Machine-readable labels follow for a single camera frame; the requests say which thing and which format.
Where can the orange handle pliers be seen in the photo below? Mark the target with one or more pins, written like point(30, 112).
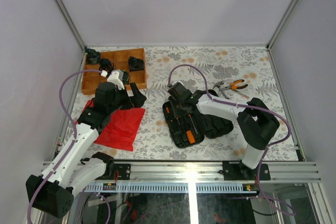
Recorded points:
point(237, 86)

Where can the left aluminium corner post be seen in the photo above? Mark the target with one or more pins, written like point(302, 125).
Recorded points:
point(70, 23)

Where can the red cloth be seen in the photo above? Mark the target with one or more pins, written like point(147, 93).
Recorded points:
point(121, 129)

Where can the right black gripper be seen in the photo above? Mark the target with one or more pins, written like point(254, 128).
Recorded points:
point(172, 99)

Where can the black plastic tool case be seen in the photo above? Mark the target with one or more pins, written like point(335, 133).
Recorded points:
point(188, 126)

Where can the wooden compartment tray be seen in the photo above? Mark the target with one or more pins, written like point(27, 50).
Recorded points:
point(119, 58)

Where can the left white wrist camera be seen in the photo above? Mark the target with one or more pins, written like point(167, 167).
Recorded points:
point(115, 77)

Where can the small hammer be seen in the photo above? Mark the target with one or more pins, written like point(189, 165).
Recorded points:
point(222, 86)

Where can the aluminium front rail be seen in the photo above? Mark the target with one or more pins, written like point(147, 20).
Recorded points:
point(176, 171)

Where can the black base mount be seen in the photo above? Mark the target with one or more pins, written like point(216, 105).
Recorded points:
point(118, 171)
point(234, 171)

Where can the thin screwdriver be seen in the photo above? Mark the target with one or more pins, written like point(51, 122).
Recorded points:
point(194, 126)

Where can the large orange handle screwdriver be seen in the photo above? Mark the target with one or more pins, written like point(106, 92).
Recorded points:
point(190, 137)

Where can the rolled black tape left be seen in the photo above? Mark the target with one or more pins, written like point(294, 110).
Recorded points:
point(106, 65)

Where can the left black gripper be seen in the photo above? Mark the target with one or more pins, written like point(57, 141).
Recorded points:
point(136, 101)

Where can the rolled tape in corner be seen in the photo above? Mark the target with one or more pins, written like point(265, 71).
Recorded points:
point(92, 56)

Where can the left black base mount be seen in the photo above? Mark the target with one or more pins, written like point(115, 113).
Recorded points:
point(118, 171)

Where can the rolled black yellow tape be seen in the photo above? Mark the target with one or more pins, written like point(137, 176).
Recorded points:
point(125, 77)

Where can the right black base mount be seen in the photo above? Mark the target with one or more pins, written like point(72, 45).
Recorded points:
point(234, 171)

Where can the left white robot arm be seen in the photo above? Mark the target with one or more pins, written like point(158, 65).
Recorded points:
point(54, 190)

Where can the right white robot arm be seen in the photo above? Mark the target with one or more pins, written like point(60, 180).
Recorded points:
point(257, 124)

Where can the right aluminium corner post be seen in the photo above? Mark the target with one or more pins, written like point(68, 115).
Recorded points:
point(282, 23)

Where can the rolled black tape right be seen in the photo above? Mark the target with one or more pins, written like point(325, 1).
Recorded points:
point(135, 64)

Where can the white slotted cable duct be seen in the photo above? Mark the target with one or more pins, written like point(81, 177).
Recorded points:
point(223, 188)

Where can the aluminium corner post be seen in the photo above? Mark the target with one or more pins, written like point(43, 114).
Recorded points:
point(70, 23)
point(282, 23)

